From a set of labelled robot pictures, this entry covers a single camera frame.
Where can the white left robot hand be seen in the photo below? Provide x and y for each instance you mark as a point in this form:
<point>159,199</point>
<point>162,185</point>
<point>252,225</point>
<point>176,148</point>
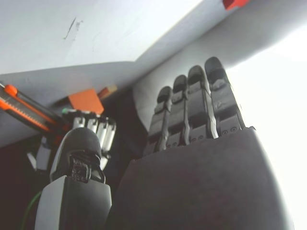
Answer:
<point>196,187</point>

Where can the orange foam block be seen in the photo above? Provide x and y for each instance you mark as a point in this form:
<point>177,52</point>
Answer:
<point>86,101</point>

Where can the orange black utility knife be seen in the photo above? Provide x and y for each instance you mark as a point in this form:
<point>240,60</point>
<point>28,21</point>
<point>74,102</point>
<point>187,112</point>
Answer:
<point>24,110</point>

